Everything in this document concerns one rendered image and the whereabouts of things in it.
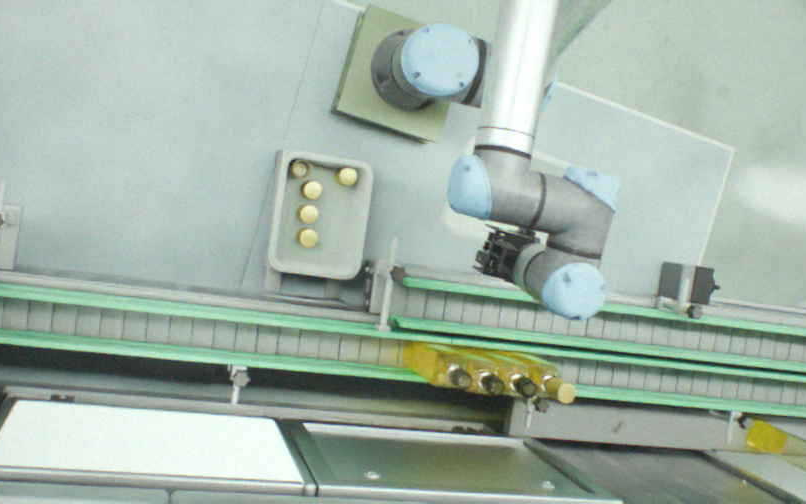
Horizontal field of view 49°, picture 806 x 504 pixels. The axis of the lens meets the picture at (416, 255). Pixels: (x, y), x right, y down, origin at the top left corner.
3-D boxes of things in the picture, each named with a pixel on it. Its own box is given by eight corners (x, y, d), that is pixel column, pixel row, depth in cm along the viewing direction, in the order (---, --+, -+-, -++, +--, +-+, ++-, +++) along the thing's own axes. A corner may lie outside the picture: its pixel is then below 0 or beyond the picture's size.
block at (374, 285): (357, 307, 170) (365, 313, 163) (364, 259, 169) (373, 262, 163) (375, 309, 171) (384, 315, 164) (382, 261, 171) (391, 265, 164)
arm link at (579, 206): (556, 161, 109) (533, 247, 111) (635, 180, 112) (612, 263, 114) (533, 155, 117) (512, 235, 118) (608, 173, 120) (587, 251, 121)
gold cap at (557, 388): (542, 391, 149) (553, 397, 145) (552, 373, 150) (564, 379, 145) (557, 401, 150) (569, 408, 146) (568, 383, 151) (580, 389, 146)
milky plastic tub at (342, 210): (260, 265, 170) (266, 270, 162) (277, 149, 169) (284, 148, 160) (348, 276, 175) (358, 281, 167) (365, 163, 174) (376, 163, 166)
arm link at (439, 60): (398, 23, 156) (418, 11, 143) (469, 42, 159) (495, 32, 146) (384, 90, 156) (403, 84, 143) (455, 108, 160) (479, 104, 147)
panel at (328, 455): (6, 414, 138) (-38, 490, 106) (8, 396, 138) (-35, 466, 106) (528, 451, 165) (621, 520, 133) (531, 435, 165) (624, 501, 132)
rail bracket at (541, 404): (501, 414, 174) (529, 434, 161) (506, 380, 174) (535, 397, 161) (519, 416, 175) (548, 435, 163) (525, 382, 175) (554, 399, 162)
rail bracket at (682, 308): (649, 308, 181) (687, 318, 169) (655, 272, 181) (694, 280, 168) (666, 310, 183) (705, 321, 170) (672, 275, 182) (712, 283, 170)
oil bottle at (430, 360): (401, 362, 167) (436, 390, 146) (405, 333, 166) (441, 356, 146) (429, 365, 168) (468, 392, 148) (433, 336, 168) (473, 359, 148)
